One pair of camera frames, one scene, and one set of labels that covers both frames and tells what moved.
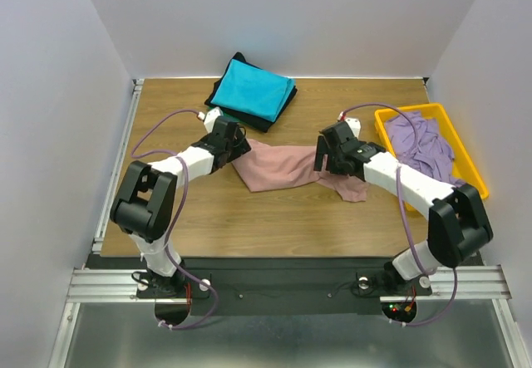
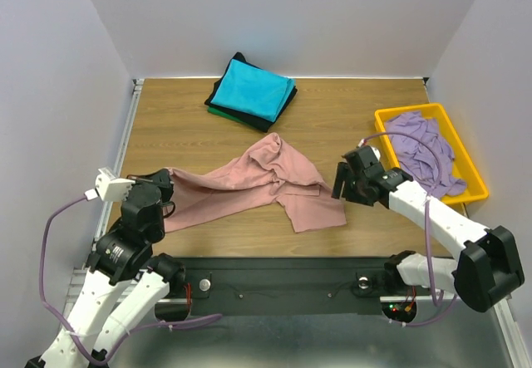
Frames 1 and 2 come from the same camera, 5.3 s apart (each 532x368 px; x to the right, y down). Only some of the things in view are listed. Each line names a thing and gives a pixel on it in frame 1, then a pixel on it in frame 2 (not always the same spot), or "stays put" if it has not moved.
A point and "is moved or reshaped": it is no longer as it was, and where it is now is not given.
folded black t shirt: x=253 y=122 stays put
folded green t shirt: x=231 y=118 stays put
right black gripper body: x=328 y=157 to x=352 y=178
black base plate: x=285 y=285 stays put
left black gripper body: x=238 y=148 to x=169 y=189
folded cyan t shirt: x=253 y=90 stays put
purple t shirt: x=420 y=146 stays put
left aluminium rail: x=114 y=188 stays put
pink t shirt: x=267 y=168 is moved or reshaped
